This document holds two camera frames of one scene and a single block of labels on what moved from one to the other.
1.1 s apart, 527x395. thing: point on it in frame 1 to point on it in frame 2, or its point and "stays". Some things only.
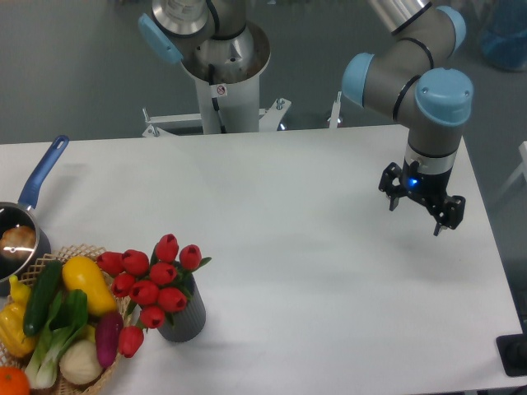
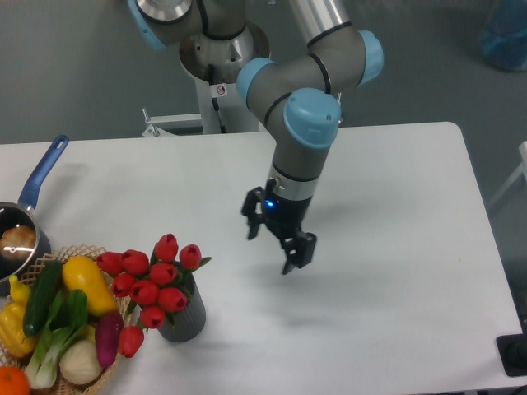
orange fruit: (13, 381) stays
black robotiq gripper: (429, 188) to (286, 208)
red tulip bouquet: (157, 285) stays
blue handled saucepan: (24, 238) stays
